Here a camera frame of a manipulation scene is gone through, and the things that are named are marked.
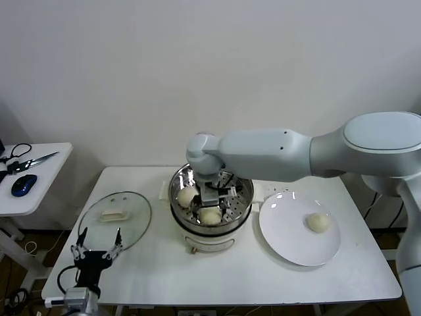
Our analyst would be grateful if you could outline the blue computer mouse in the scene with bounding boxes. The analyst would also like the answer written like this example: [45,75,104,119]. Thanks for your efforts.
[10,174,37,198]

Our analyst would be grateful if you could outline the black handled scissors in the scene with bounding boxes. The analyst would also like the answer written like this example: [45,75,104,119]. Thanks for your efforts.
[6,151,60,174]

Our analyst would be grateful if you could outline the small white side table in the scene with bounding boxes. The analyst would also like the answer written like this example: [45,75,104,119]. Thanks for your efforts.
[0,142,73,290]

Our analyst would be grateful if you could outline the white electric cooker pot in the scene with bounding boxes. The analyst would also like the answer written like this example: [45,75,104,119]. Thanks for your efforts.
[170,197,260,256]

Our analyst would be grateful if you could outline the large white plate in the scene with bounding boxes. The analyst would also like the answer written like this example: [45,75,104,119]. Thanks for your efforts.
[258,192,341,267]

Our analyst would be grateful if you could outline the white steamed baozi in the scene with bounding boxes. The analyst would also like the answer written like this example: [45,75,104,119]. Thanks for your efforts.
[198,206,221,226]
[177,187,199,208]
[305,212,331,234]

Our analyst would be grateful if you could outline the white power strip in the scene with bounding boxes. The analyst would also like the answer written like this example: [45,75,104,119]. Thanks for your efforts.
[177,308,218,316]

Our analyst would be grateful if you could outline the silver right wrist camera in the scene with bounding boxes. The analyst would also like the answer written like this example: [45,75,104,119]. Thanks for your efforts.
[200,184,237,203]

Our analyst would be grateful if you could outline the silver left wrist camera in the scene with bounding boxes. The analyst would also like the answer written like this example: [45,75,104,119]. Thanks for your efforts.
[44,296,66,309]

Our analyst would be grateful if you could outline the steel steamer basket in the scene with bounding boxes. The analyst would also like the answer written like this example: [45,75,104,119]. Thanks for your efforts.
[159,163,264,231]

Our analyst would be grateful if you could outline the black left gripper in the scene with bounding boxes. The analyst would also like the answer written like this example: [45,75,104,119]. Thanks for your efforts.
[71,226,123,288]

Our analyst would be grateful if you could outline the tangled black floor cables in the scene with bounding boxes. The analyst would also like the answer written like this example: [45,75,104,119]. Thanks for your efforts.
[6,288,30,310]

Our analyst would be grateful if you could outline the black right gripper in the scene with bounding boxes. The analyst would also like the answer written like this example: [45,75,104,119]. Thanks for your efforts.
[192,176,233,218]

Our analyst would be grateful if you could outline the black looped cord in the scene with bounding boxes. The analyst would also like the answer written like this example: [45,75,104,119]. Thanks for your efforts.
[0,144,33,165]

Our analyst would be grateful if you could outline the round glass lid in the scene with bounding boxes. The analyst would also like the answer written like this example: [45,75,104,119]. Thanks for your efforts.
[78,191,153,254]

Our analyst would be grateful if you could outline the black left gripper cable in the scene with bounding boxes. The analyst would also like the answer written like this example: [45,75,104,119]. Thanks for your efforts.
[57,265,80,294]

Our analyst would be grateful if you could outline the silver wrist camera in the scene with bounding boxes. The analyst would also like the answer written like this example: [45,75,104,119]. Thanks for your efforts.
[44,296,66,309]
[200,184,237,203]

